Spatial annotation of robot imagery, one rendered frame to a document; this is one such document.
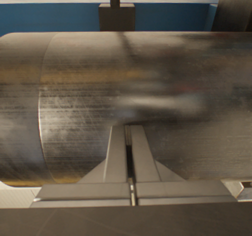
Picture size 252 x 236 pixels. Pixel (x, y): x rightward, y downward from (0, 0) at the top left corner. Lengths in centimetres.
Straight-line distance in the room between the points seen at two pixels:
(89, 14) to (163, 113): 49
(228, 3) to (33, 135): 49
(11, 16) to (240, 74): 63
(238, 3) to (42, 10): 52
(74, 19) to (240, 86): 52
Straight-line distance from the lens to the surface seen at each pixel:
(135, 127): 15
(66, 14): 62
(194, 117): 17
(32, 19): 66
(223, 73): 19
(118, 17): 51
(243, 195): 66
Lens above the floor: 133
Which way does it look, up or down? 1 degrees down
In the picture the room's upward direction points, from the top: 91 degrees counter-clockwise
